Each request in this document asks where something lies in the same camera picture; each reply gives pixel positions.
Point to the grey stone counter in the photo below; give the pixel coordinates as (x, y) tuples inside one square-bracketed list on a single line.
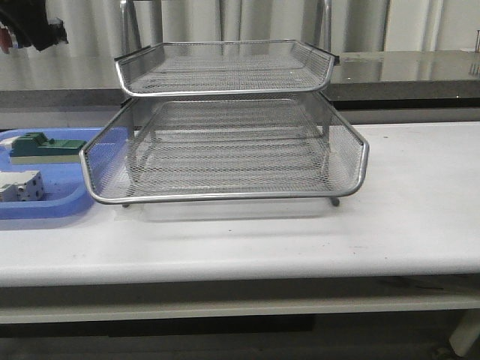
[(366, 87)]

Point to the green terminal block component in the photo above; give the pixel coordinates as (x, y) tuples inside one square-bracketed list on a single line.
[(37, 148)]

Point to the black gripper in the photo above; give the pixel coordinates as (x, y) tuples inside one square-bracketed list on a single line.
[(28, 21)]

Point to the white circuit breaker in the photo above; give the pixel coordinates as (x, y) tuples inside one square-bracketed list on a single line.
[(21, 186)]

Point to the silver mesh tray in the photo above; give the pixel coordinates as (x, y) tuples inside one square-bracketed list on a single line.
[(250, 127), (169, 177), (225, 68)]

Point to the blue plastic tray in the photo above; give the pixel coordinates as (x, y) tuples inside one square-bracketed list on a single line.
[(65, 192)]

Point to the red push button switch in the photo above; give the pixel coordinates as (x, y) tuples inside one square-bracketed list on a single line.
[(8, 40)]

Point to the grey metal rack frame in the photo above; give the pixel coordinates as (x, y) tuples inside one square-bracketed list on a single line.
[(131, 42)]

